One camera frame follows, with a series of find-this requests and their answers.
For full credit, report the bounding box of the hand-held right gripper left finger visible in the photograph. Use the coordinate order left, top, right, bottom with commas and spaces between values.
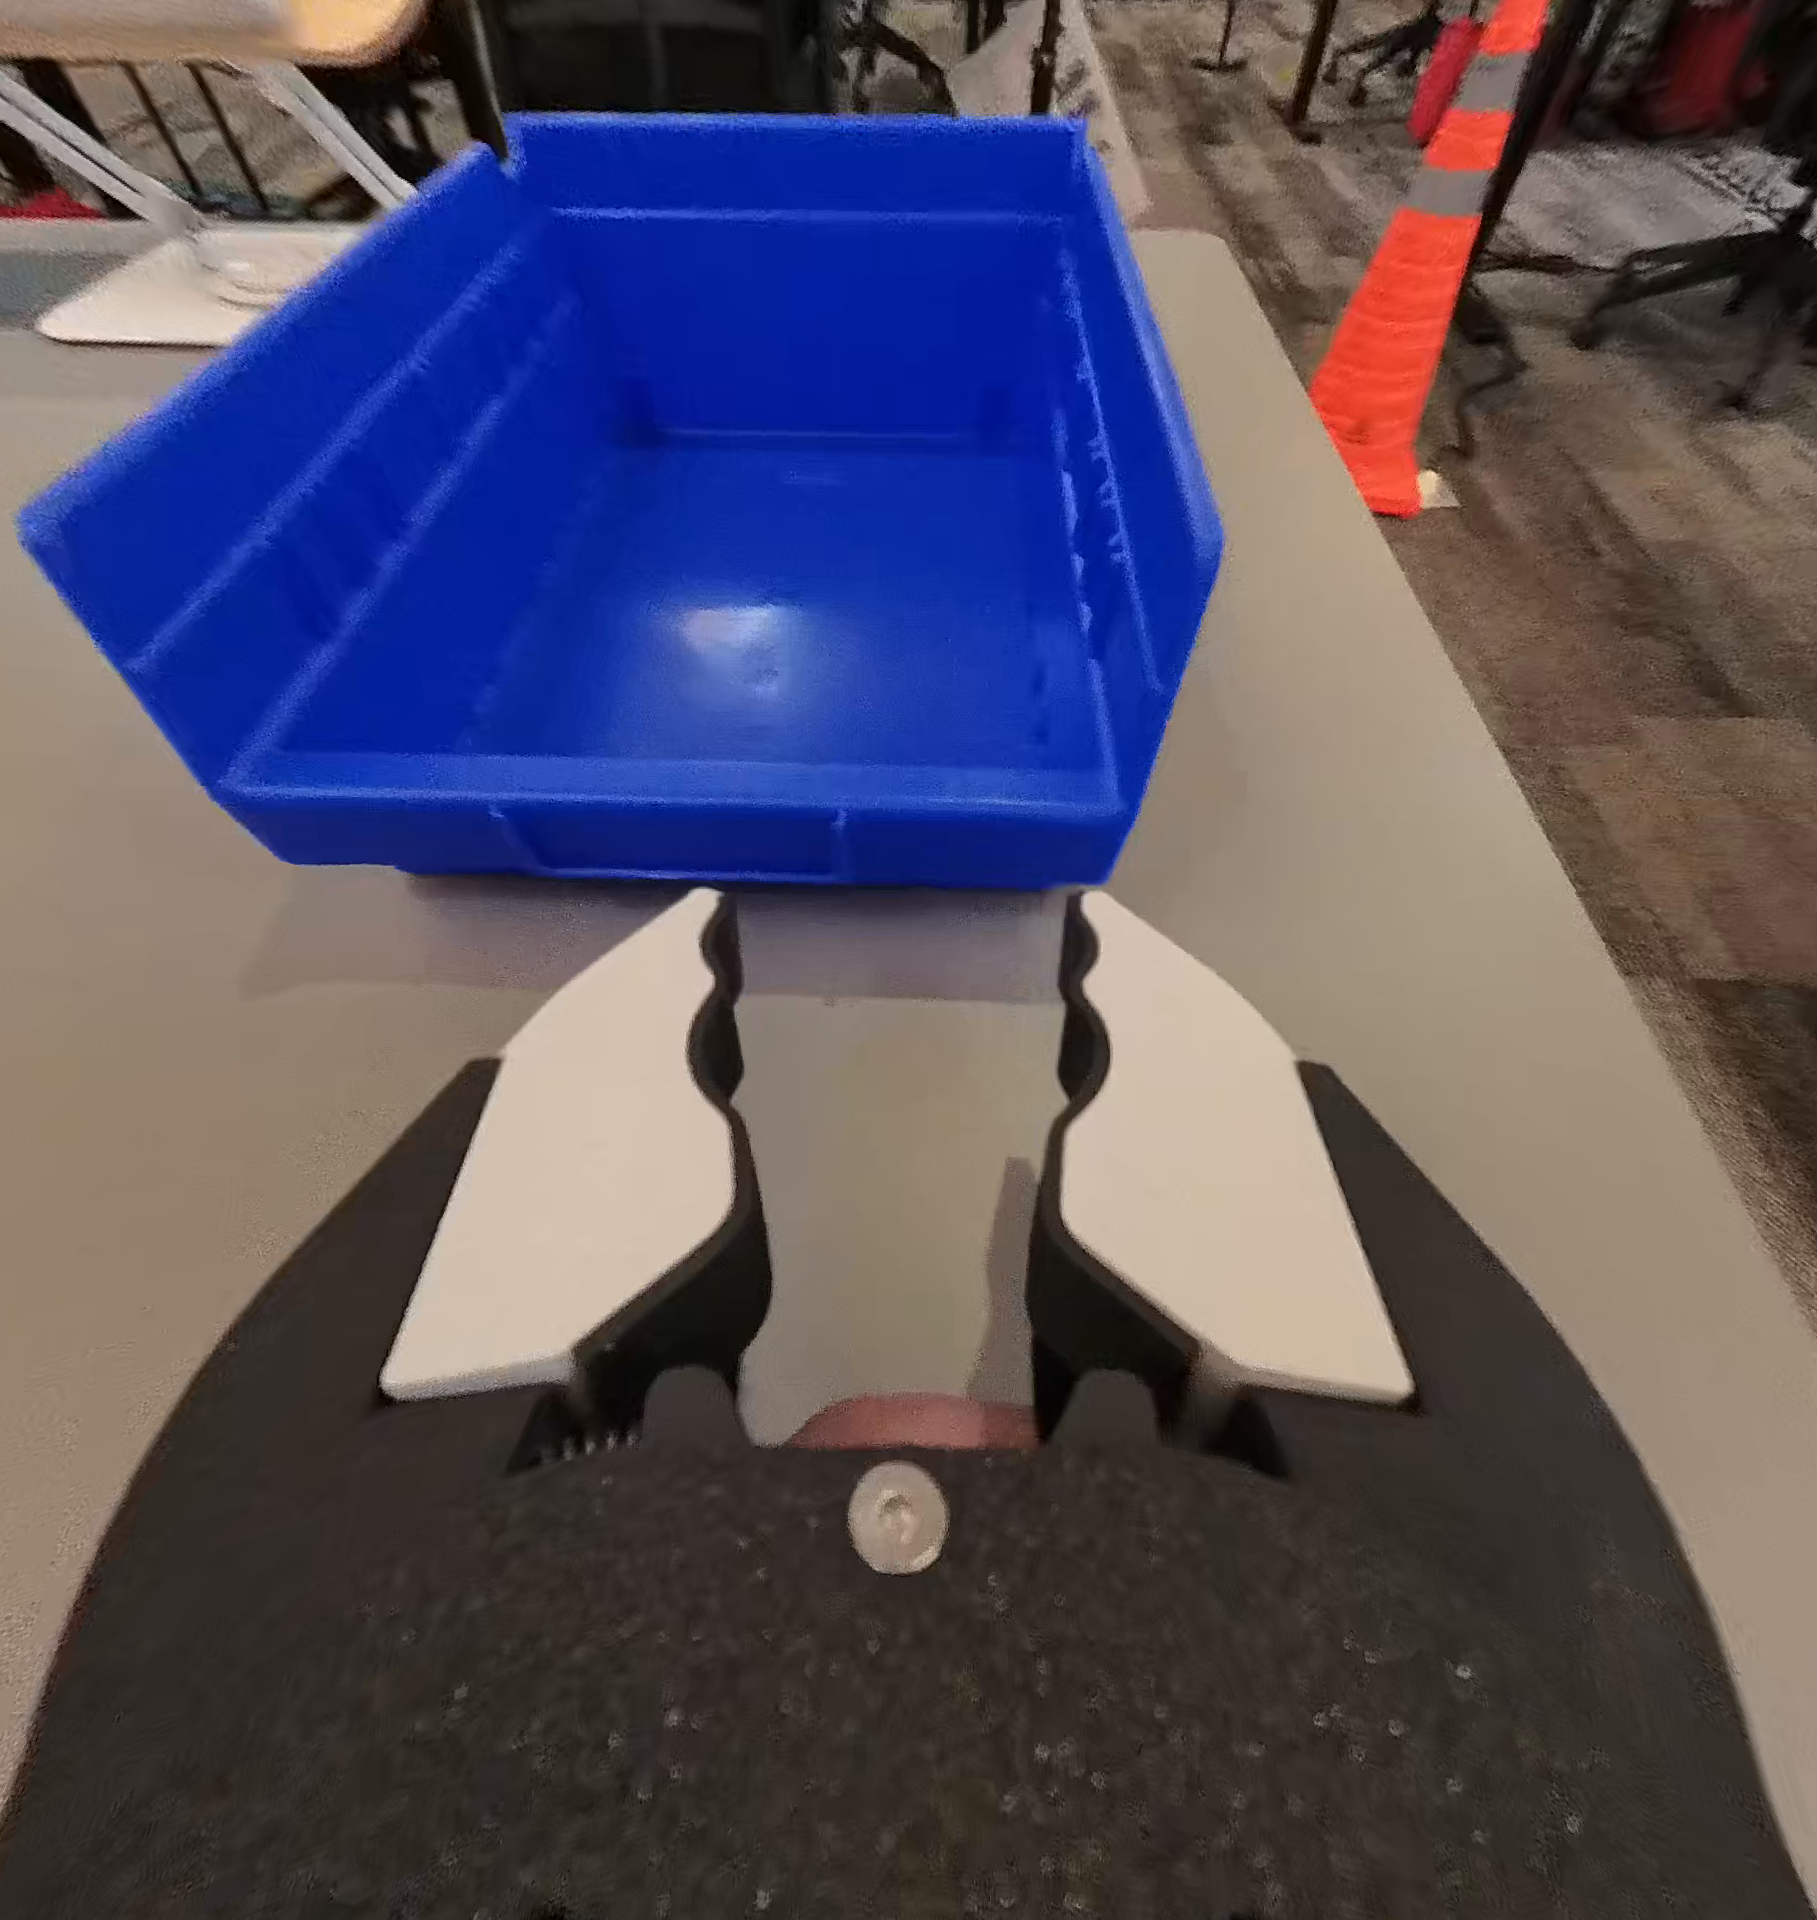
382, 889, 777, 1454

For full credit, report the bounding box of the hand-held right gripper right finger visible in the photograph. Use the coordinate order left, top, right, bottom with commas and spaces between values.
1024, 889, 1422, 1454

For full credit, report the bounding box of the blue plastic bin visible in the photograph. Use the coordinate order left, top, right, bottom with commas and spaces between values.
16, 114, 1228, 886

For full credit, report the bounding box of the orange traffic cone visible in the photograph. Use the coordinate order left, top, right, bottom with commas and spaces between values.
1311, 0, 1552, 518

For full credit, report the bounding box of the wooden sign board on stand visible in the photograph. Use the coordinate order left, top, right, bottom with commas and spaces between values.
0, 0, 417, 350

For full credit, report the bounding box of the black office chair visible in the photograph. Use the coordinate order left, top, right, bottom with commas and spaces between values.
471, 0, 849, 122
1575, 134, 1817, 418

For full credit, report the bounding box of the black tripod stand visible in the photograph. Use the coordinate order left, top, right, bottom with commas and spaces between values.
1448, 0, 1592, 457

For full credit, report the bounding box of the printed paper on black stand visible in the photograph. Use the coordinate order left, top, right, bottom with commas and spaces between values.
948, 0, 1151, 225

